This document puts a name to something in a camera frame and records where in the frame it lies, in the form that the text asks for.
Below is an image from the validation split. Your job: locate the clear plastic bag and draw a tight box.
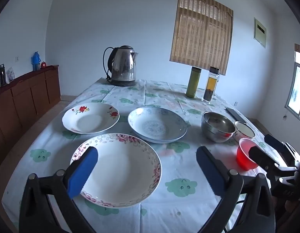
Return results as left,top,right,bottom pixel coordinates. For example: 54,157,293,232
6,67,15,82

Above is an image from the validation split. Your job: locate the red flower white plate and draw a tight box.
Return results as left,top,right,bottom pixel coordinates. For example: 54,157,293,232
62,103,120,135

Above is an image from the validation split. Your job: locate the floral tablecloth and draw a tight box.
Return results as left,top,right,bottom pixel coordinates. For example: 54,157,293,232
2,79,282,232

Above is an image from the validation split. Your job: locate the blue pattern plate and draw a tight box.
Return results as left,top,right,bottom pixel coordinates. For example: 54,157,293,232
127,106,188,144

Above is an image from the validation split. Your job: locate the white enamel bowl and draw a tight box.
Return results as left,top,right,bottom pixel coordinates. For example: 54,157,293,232
233,121,255,142

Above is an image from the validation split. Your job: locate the red plastic bowl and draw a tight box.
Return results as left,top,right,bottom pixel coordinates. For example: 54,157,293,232
236,138,258,171

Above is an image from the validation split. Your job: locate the window with frame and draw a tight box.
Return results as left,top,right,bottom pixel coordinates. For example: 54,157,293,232
285,44,300,121

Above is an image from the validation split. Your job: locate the stainless electric kettle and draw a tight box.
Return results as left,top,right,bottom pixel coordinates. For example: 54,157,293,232
103,45,138,87

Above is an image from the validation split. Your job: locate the green thermos bottle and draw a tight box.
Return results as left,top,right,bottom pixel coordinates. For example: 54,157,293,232
186,67,201,98

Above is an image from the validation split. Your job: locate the brown wooden sideboard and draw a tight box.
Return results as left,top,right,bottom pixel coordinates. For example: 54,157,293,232
0,65,61,165

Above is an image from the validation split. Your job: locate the blue water jug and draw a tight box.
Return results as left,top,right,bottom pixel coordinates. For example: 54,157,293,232
31,52,41,71

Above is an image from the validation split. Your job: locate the pink floral rim plate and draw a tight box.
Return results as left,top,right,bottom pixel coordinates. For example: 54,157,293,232
71,133,162,208

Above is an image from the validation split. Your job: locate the clear tea bottle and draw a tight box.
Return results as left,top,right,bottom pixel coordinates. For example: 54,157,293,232
202,66,220,103

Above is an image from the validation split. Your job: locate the stainless steel bowl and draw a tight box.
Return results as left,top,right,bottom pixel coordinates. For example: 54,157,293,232
201,111,236,143

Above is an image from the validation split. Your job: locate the black smartphone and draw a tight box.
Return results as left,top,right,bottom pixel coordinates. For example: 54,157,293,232
225,107,247,124

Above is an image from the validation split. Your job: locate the bamboo window blind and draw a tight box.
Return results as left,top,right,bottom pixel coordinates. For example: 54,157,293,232
170,0,233,75

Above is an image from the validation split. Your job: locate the wall electrical panel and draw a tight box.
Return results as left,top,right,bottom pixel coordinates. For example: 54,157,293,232
253,18,267,48

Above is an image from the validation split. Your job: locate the black thermos flask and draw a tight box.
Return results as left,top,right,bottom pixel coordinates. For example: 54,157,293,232
0,64,7,87

